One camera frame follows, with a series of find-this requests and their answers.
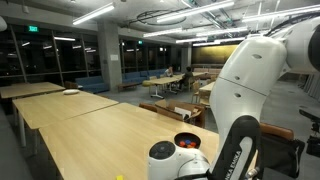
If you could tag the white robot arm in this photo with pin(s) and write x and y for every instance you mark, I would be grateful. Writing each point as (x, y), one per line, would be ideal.
(236, 101)

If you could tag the orange tokens inside bowl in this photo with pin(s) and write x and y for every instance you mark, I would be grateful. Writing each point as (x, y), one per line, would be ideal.
(183, 144)

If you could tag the black bowl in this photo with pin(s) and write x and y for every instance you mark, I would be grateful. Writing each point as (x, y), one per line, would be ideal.
(187, 136)

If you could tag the seated person in white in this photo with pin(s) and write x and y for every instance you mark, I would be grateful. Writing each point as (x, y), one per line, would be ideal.
(169, 72)

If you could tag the seated person in dark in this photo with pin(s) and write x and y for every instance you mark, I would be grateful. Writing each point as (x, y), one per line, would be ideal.
(187, 78)

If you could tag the open cardboard box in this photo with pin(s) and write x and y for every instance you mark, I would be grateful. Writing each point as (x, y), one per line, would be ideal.
(186, 112)

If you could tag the blue sofa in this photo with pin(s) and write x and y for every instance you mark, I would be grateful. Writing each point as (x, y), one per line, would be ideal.
(94, 84)

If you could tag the white plate on far table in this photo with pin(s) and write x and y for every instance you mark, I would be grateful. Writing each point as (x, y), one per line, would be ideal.
(71, 91)

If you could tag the yellow block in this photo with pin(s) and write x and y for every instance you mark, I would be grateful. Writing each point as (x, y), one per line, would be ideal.
(120, 177)

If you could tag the brown leather chair back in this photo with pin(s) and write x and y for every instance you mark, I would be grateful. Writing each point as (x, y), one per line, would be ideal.
(278, 131)

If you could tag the black bag on chair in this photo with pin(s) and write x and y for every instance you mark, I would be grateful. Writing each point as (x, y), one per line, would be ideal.
(281, 155)

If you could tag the green exit sign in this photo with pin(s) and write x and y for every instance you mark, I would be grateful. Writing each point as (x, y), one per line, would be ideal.
(33, 29)

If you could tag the black tripod camera right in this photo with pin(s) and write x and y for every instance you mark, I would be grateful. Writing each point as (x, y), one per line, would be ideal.
(313, 142)

